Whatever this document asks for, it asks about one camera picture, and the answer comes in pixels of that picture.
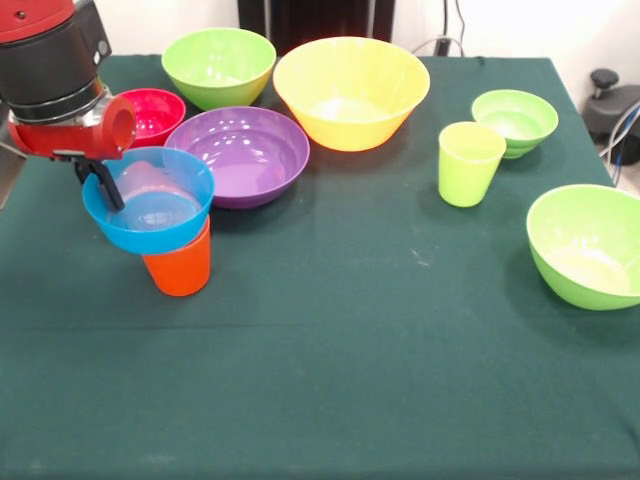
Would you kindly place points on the grey chair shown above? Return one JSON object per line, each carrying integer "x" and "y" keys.
{"x": 4, "y": 130}

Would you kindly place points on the large yellow bowl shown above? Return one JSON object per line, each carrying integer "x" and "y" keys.
{"x": 350, "y": 130}

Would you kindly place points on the yellow-green cup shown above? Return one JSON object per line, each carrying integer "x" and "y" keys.
{"x": 465, "y": 180}

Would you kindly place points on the black knobbed stand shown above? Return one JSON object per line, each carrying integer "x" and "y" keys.
{"x": 605, "y": 80}

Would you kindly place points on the small green bowl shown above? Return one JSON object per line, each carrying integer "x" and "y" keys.
{"x": 520, "y": 120}

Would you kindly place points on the large light green bowl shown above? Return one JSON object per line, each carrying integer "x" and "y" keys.
{"x": 575, "y": 280}
{"x": 215, "y": 60}

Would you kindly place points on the dark green tablecloth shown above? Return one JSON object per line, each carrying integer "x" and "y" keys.
{"x": 320, "y": 375}

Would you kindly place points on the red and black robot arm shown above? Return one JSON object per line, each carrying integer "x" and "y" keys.
{"x": 45, "y": 55}

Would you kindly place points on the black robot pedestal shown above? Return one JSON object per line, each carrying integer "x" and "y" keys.
{"x": 310, "y": 20}

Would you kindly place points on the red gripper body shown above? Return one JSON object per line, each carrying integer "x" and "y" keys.
{"x": 65, "y": 137}

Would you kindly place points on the purple bowl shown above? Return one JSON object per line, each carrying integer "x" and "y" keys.
{"x": 250, "y": 160}

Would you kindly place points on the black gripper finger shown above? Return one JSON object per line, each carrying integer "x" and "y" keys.
{"x": 111, "y": 190}
{"x": 82, "y": 171}

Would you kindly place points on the blue bowl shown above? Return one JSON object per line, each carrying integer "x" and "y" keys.
{"x": 150, "y": 237}

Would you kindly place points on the orange cup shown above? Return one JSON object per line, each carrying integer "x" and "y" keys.
{"x": 182, "y": 272}

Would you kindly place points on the black power plug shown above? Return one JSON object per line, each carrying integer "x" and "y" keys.
{"x": 442, "y": 46}

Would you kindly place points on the pink bowl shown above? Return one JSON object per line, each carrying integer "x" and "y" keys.
{"x": 160, "y": 120}

